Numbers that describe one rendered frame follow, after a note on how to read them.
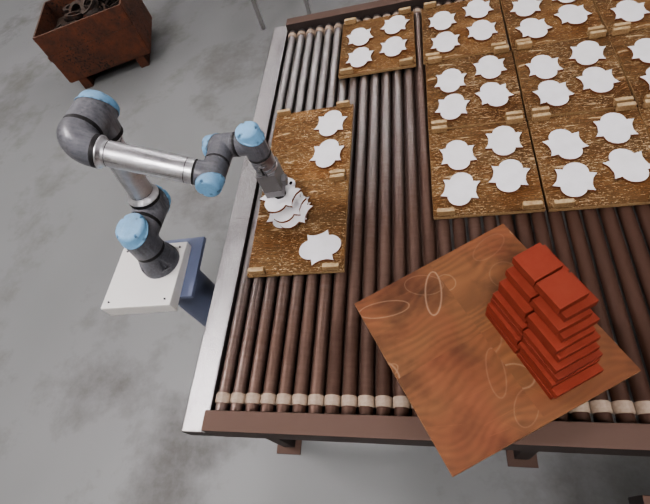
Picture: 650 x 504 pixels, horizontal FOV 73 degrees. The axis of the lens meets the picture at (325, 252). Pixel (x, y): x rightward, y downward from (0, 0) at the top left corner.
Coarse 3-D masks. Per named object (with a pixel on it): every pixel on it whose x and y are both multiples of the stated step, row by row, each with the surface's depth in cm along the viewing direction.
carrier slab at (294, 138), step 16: (304, 112) 193; (320, 112) 191; (352, 112) 186; (288, 128) 190; (304, 128) 188; (272, 144) 187; (288, 144) 185; (304, 144) 183; (320, 144) 180; (288, 160) 180; (304, 160) 178; (288, 176) 175; (304, 176) 173; (320, 176) 171
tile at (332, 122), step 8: (328, 112) 188; (336, 112) 187; (320, 120) 186; (328, 120) 185; (336, 120) 184; (344, 120) 184; (320, 128) 184; (328, 128) 183; (336, 128) 181; (328, 136) 181
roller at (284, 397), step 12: (324, 36) 224; (324, 48) 218; (324, 60) 212; (324, 72) 208; (324, 84) 204; (324, 96) 200; (300, 276) 151; (300, 288) 149; (300, 300) 147; (300, 312) 146; (288, 324) 143; (288, 336) 140; (288, 348) 138; (288, 360) 136; (288, 372) 134; (288, 384) 132; (288, 396) 130; (276, 408) 130; (288, 408) 129
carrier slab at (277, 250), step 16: (304, 192) 169; (320, 192) 167; (336, 192) 165; (320, 208) 162; (336, 208) 161; (256, 224) 166; (272, 224) 164; (304, 224) 160; (320, 224) 159; (336, 224) 157; (256, 240) 162; (272, 240) 160; (288, 240) 158; (304, 240) 157; (256, 256) 158; (272, 256) 156; (288, 256) 155; (336, 256) 150; (272, 272) 153; (288, 272) 151; (304, 272) 150; (320, 272) 149; (336, 272) 148
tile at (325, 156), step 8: (328, 144) 178; (336, 144) 177; (320, 152) 176; (328, 152) 175; (336, 152) 174; (312, 160) 175; (320, 160) 174; (328, 160) 173; (336, 160) 172; (320, 168) 173
